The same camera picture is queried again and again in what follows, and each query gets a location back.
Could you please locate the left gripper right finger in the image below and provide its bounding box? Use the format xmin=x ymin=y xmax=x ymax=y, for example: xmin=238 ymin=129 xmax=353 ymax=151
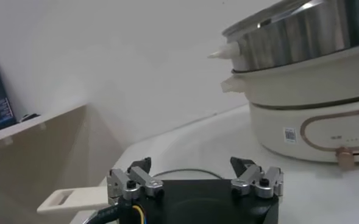
xmin=230 ymin=156 xmax=284 ymax=200

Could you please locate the small black device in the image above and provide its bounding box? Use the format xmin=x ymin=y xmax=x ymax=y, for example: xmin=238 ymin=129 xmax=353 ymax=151
xmin=19 ymin=113 xmax=41 ymax=122

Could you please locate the white electric cooker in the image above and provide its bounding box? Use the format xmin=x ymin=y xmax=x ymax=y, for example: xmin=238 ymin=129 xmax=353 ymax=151
xmin=221 ymin=42 xmax=359 ymax=169

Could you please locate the stainless steel steamer basket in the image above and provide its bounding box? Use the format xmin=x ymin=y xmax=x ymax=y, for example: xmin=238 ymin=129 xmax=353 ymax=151
xmin=208 ymin=0 xmax=359 ymax=73

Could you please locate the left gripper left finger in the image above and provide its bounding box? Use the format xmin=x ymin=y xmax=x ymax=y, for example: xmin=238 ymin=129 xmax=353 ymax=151
xmin=106 ymin=156 xmax=165 ymax=206

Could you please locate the white side table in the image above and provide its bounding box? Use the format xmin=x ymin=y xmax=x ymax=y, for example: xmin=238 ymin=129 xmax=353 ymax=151
xmin=0 ymin=103 xmax=88 ymax=147

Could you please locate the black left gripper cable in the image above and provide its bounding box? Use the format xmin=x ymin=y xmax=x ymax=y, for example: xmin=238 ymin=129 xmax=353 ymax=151
xmin=86 ymin=203 xmax=146 ymax=224

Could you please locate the glass lid with white handle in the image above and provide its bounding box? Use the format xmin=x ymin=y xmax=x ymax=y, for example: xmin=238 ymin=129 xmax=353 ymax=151
xmin=36 ymin=168 xmax=224 ymax=224

